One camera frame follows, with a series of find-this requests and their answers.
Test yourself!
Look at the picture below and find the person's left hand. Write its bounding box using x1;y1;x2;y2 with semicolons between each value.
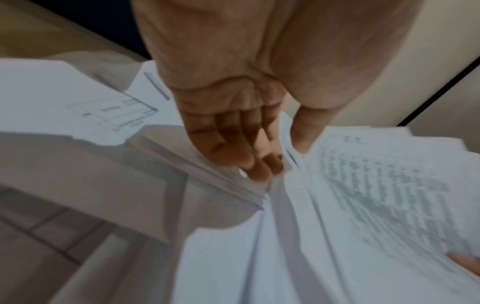
130;0;418;184

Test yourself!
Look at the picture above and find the person's right hand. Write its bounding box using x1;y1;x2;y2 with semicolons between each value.
446;251;480;277

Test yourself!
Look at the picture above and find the stack of printed white papers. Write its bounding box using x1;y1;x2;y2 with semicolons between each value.
123;111;480;304

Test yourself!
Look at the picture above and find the white sheet with grey bar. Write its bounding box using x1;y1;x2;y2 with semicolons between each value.
126;59;185;129

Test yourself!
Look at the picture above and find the white sheet with line drawing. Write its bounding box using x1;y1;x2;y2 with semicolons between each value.
0;58;161;147

